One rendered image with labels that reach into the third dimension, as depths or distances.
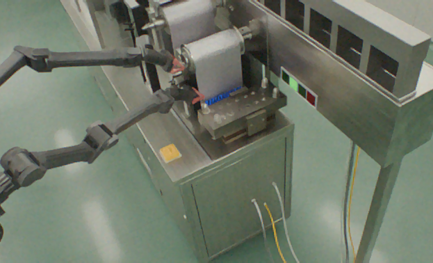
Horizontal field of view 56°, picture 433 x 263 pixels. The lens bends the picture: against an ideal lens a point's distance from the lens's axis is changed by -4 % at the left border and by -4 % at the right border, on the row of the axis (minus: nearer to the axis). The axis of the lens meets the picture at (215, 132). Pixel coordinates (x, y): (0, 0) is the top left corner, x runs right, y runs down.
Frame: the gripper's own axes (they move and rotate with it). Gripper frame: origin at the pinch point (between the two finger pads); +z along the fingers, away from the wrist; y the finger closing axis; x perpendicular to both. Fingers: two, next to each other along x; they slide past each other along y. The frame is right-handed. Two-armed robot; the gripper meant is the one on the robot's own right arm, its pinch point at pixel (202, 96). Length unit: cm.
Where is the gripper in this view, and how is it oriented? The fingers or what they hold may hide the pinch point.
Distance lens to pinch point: 201.5
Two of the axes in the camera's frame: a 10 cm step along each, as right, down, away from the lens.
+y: 4.8, 5.7, -6.6
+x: 3.5, -8.2, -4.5
